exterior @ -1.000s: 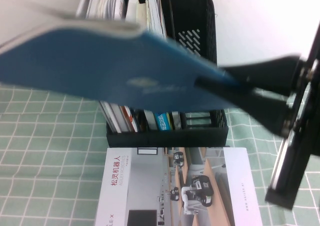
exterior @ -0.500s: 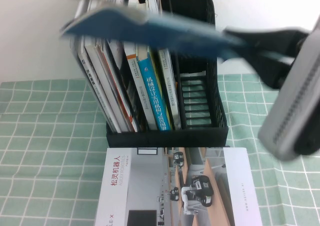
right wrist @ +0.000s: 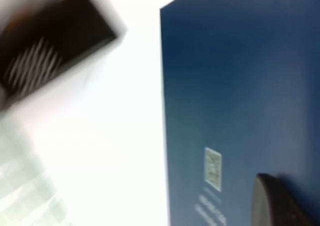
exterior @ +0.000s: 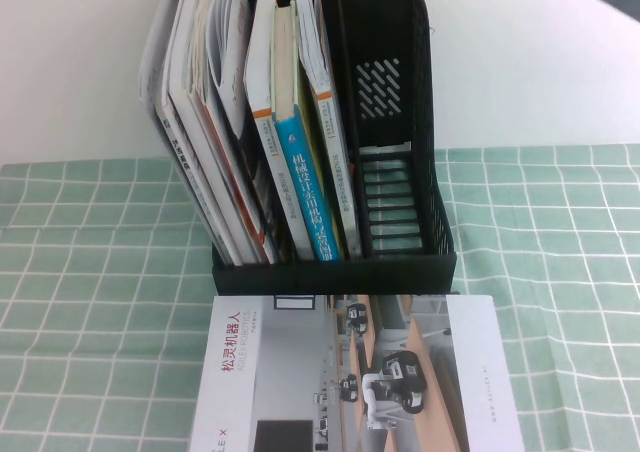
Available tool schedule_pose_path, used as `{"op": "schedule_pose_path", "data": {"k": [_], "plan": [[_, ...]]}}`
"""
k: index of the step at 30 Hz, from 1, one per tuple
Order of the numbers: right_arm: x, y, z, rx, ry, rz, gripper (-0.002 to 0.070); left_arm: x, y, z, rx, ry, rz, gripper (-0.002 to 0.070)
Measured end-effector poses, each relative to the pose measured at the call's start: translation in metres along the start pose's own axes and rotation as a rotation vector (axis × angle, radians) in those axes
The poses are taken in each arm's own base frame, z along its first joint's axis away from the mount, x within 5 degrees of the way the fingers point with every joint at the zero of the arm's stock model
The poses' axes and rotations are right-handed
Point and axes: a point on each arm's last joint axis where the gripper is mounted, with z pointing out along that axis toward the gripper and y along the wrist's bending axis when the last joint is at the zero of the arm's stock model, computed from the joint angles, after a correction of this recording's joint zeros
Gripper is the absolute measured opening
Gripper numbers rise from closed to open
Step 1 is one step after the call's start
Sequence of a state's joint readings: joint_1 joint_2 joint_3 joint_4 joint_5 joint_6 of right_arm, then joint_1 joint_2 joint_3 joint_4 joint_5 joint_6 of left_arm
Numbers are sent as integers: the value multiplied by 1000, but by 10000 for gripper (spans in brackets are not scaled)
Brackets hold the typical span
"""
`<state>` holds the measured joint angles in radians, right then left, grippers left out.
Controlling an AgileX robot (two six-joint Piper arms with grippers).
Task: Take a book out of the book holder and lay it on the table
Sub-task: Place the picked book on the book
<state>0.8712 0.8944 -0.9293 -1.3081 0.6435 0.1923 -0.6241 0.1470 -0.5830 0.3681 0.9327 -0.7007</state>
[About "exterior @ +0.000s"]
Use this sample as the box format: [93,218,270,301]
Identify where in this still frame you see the white book orange band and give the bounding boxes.
[291,0,363,262]
[242,0,316,262]

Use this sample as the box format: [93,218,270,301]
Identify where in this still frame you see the white magazines stack left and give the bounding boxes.
[138,0,236,266]

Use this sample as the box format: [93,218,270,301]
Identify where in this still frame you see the green checked tablecloth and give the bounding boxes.
[0,144,640,452]

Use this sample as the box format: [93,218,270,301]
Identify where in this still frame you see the white brochure orange edge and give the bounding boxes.
[197,71,280,265]

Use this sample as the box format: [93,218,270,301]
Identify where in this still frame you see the black plastic book holder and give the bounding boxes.
[212,0,459,296]

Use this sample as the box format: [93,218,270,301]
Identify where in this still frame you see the curled white magazine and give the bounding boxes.
[187,0,254,138]

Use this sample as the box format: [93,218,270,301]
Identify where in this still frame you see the thick white brochure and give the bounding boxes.
[163,0,249,267]

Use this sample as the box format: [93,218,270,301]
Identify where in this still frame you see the blue spine mechanical design book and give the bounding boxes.
[270,0,346,263]

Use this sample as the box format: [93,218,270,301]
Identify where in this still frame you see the white AgileX robotics brochure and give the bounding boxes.
[188,294,527,452]

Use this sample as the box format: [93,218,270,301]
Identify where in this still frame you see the dark photo cover brochure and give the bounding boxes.
[238,116,284,261]

